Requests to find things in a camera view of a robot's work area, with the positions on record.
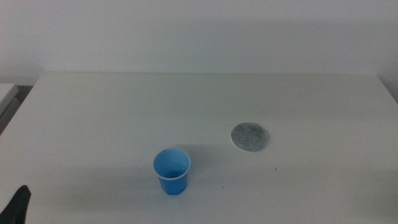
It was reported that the blue plastic cup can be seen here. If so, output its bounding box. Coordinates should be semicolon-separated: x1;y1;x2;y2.
152;148;192;196

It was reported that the round grey cup mat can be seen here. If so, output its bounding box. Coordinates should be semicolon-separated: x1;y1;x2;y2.
230;122;270;153

